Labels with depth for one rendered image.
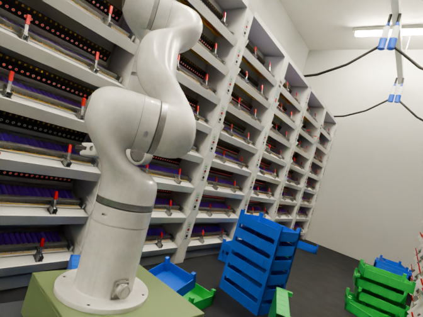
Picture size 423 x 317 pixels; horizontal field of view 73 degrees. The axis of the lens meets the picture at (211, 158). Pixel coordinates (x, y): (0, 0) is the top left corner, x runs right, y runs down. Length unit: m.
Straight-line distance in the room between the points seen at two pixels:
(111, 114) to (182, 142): 0.15
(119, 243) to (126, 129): 0.22
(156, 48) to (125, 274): 0.51
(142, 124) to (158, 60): 0.19
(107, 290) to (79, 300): 0.05
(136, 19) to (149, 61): 0.21
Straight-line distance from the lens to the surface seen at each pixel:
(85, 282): 0.65
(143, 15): 0.88
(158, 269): 1.58
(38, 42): 1.28
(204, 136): 1.90
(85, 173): 1.36
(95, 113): 0.59
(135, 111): 0.59
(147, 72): 0.71
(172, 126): 0.60
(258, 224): 1.67
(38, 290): 0.72
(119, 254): 0.62
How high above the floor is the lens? 0.70
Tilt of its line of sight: 1 degrees up
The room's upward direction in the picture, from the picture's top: 16 degrees clockwise
